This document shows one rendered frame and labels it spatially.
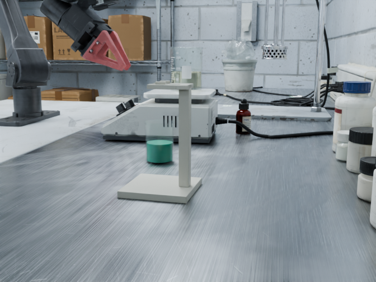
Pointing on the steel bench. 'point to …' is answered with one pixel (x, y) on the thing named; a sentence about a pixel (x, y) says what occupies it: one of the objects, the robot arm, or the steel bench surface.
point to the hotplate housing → (141, 116)
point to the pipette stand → (182, 191)
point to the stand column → (319, 57)
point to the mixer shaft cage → (276, 52)
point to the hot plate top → (205, 94)
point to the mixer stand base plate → (276, 112)
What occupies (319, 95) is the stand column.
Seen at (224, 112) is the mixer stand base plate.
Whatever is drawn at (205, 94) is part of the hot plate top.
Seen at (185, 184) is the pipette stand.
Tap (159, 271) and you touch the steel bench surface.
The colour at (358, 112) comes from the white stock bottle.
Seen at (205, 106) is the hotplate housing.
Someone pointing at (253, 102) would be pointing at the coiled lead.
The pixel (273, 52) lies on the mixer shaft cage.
